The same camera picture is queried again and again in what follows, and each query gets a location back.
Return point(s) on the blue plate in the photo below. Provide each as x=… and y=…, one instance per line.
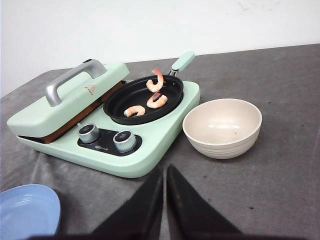
x=27, y=211

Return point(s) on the silver control knob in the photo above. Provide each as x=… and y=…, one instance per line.
x=124, y=141
x=88, y=133

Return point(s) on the beige ceramic bowl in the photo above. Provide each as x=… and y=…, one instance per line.
x=223, y=128

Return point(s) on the breakfast maker hinged lid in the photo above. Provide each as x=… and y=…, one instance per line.
x=74, y=96

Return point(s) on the mint green breakfast maker base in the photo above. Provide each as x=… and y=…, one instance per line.
x=157, y=136

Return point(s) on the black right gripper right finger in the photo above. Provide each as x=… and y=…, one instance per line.
x=245, y=204

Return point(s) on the left silver control knob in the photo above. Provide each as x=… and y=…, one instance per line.
x=88, y=133

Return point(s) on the small black frying pan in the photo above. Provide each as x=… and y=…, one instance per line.
x=138, y=91

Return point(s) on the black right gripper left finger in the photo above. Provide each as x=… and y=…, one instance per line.
x=139, y=218

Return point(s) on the right silver control knob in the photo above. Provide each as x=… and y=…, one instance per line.
x=124, y=141

